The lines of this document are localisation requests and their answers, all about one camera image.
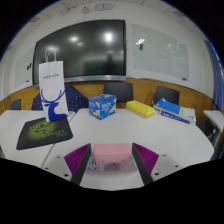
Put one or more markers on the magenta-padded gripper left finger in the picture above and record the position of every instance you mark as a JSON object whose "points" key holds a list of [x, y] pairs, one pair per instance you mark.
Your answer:
{"points": [[77, 159]]}

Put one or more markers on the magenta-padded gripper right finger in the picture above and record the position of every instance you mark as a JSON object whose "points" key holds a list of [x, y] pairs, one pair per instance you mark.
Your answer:
{"points": [[146, 158]]}

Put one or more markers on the pink block charger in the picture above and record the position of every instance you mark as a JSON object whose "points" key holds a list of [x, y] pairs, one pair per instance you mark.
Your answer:
{"points": [[112, 153]]}

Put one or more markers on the white power strip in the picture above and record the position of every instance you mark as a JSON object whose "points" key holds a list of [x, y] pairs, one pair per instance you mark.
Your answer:
{"points": [[110, 173]]}

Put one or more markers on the black mouse pad green print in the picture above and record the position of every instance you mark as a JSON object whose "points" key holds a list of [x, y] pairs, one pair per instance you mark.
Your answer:
{"points": [[43, 133]]}

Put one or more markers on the yellow sponge stack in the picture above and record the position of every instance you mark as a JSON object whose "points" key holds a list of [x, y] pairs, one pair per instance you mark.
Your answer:
{"points": [[140, 108]]}

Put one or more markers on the blue and white paper ream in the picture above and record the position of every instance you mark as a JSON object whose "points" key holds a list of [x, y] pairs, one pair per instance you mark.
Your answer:
{"points": [[173, 110]]}

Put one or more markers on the blue tissue box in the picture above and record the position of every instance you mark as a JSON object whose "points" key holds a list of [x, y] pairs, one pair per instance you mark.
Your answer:
{"points": [[101, 106]]}

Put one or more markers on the blue patterned chair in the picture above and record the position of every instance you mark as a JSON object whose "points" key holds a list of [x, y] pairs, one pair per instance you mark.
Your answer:
{"points": [[76, 98]]}

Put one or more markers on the black office chair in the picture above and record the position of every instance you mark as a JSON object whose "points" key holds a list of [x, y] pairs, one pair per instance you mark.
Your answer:
{"points": [[166, 94], [15, 104], [118, 91]]}

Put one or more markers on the white paper bag blue deer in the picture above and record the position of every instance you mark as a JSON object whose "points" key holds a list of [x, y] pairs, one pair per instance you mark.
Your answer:
{"points": [[51, 86]]}

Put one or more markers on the white trapezoid side table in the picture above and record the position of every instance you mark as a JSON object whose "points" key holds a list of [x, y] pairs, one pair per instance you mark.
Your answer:
{"points": [[215, 118]]}

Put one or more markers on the narrow glass whiteboard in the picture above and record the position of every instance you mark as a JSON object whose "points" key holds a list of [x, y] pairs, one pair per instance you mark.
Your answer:
{"points": [[23, 70]]}

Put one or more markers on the blue window curtain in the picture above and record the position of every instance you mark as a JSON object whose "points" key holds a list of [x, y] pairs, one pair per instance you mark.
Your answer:
{"points": [[216, 76]]}

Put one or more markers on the wide glass whiteboard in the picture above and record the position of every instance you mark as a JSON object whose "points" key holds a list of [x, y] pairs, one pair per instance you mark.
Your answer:
{"points": [[160, 50]]}

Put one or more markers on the black whiteboard eraser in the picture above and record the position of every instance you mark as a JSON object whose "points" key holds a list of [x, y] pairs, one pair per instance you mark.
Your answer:
{"points": [[141, 46]]}

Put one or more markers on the white ceiling device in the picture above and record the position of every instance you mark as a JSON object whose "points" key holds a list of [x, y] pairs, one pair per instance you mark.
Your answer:
{"points": [[103, 6]]}

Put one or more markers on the large black wall screen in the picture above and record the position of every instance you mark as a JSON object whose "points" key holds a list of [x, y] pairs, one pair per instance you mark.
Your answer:
{"points": [[83, 50]]}

